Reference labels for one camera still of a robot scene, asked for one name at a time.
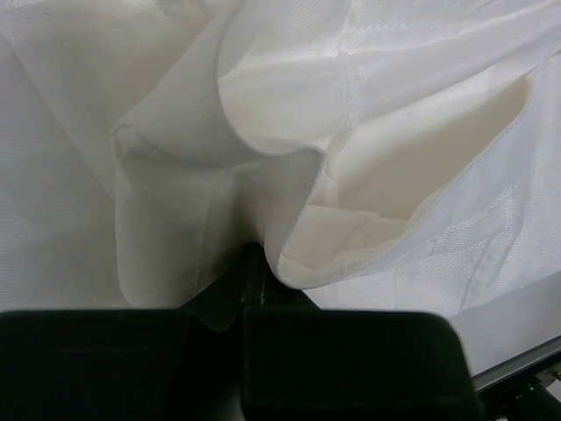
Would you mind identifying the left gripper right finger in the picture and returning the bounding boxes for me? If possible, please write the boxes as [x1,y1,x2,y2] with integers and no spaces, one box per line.
[241,246,483,420]

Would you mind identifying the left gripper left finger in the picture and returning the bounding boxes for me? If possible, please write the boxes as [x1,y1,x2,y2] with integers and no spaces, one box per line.
[1,246,257,420]

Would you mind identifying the white pleated skirt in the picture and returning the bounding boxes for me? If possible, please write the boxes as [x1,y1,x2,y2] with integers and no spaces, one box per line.
[1,1,560,316]

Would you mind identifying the silver aluminium rail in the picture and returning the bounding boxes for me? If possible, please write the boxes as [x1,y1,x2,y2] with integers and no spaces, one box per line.
[471,335,561,421]

